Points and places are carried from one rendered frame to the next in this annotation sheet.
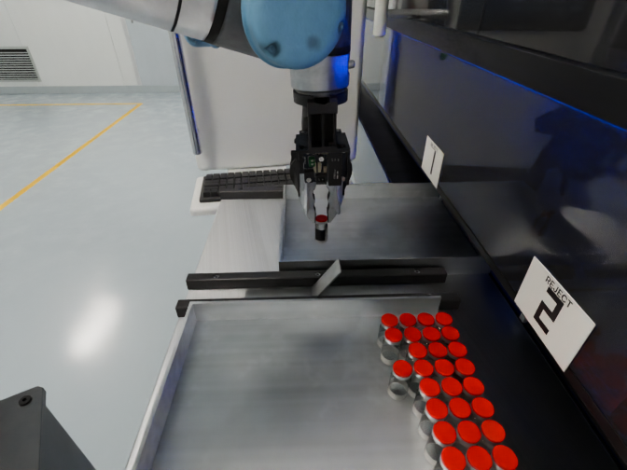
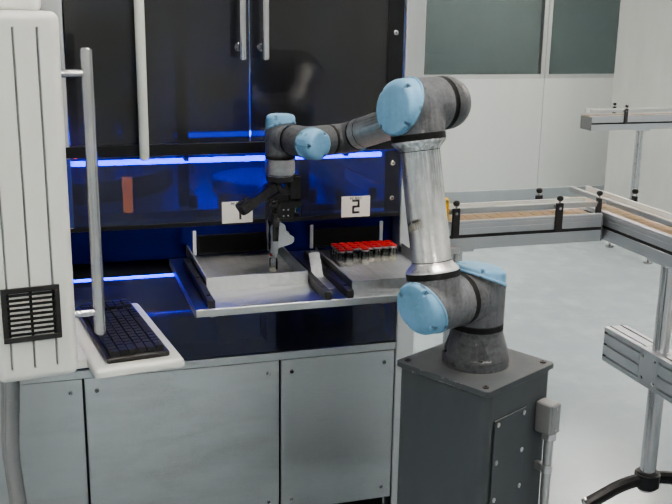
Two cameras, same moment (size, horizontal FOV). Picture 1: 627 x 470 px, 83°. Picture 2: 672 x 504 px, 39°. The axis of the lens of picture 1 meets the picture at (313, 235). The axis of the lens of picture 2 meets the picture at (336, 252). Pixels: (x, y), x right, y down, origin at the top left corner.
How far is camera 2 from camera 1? 2.52 m
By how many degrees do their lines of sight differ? 94
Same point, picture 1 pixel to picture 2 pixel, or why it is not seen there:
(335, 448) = (393, 270)
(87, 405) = not seen: outside the picture
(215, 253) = (292, 299)
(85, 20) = not seen: outside the picture
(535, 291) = (348, 205)
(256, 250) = (283, 291)
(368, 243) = (261, 269)
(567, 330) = (364, 204)
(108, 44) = not seen: outside the picture
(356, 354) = (351, 269)
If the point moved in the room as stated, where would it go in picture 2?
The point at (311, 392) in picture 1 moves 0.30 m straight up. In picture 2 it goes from (375, 273) to (378, 161)
